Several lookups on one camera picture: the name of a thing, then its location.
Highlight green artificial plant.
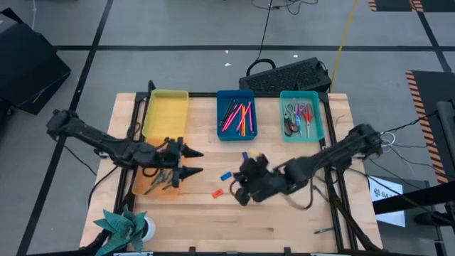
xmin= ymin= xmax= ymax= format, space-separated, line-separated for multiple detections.
xmin=93 ymin=206 xmax=149 ymax=256

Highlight black hanging cable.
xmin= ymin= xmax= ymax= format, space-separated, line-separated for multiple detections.
xmin=246 ymin=0 xmax=277 ymax=78

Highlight blue plastic bin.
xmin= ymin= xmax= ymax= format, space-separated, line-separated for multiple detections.
xmin=215 ymin=89 xmax=258 ymax=142

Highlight white plant pot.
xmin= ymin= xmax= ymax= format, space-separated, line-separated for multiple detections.
xmin=143 ymin=215 xmax=157 ymax=242

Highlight teal plastic bin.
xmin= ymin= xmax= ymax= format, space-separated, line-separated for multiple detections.
xmin=279 ymin=90 xmax=326 ymax=144

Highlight yellow hanging cable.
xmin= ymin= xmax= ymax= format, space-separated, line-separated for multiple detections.
xmin=328 ymin=0 xmax=360 ymax=94

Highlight black floor case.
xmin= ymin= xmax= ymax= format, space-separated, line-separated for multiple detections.
xmin=0 ymin=7 xmax=73 ymax=116

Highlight black equipment stand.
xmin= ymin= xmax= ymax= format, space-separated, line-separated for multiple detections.
xmin=371 ymin=100 xmax=455 ymax=227

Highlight red-handled scissors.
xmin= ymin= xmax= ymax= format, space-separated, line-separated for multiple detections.
xmin=301 ymin=103 xmax=315 ymax=139

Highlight orange plastic bin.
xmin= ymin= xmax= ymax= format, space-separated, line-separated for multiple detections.
xmin=131 ymin=137 xmax=185 ymax=198

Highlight black-handled scissors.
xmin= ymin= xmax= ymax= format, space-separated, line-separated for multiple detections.
xmin=283 ymin=112 xmax=300 ymax=137

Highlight green-handled scissors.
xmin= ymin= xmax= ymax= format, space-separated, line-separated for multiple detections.
xmin=287 ymin=98 xmax=303 ymax=137

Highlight black pens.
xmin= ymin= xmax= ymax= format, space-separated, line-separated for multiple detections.
xmin=143 ymin=174 xmax=165 ymax=196

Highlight dark green pencil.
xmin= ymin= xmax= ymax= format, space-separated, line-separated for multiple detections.
xmin=219 ymin=98 xmax=235 ymax=127

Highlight white paper sign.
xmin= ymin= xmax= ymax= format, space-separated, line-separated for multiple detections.
xmin=368 ymin=175 xmax=407 ymax=228

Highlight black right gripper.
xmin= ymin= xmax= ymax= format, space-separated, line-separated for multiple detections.
xmin=231 ymin=153 xmax=291 ymax=208

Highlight yellow plastic bin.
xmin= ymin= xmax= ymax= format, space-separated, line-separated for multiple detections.
xmin=141 ymin=89 xmax=190 ymax=141

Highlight striped-edge black floor mat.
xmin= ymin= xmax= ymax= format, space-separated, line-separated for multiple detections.
xmin=368 ymin=0 xmax=455 ymax=13
xmin=405 ymin=69 xmax=455 ymax=185

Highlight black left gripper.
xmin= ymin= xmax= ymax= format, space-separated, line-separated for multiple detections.
xmin=134 ymin=136 xmax=205 ymax=189

